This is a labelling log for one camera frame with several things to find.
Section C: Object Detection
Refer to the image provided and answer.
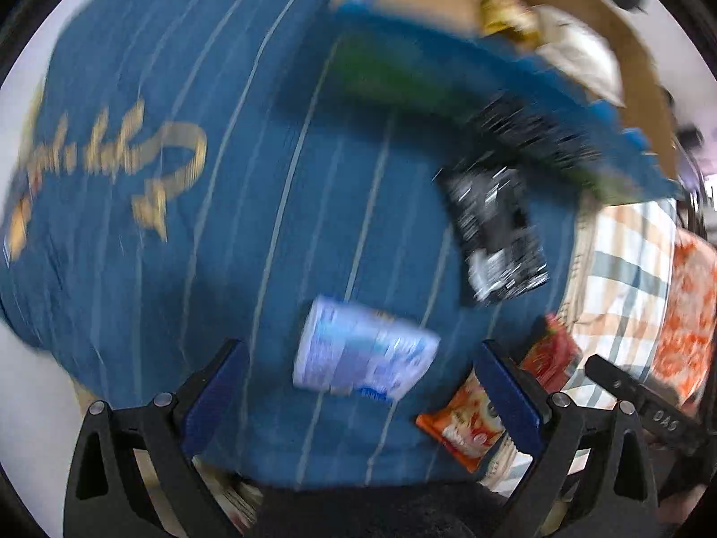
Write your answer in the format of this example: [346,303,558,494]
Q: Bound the white snack bag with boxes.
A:
[532,5,628,108]

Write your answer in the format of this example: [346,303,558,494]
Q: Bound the orange floral cloth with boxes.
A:
[650,230,717,418]

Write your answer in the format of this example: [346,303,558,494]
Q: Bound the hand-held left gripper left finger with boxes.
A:
[63,339,250,538]

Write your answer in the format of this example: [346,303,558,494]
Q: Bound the checked cloth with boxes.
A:
[476,196,681,497]

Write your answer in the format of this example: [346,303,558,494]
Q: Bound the orange snack packet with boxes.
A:
[415,370,508,474]

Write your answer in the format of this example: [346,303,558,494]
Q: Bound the cardboard box with blue rim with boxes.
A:
[329,0,687,206]

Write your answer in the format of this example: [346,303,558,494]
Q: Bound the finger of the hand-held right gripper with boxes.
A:
[585,354,713,454]

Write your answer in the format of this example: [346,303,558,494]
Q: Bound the white and blue snack packet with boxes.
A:
[292,294,441,404]

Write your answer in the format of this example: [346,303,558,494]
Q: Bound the yellow snack packet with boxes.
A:
[479,0,541,48]

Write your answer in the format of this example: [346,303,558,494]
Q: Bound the blue striped blanket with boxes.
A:
[0,0,586,490]

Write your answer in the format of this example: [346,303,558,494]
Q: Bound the red snack packet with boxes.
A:
[518,314,580,394]

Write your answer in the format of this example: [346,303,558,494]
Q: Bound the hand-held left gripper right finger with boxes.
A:
[473,339,659,538]

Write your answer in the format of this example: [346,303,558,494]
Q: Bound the black snack packet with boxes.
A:
[436,165,551,306]
[476,94,611,191]

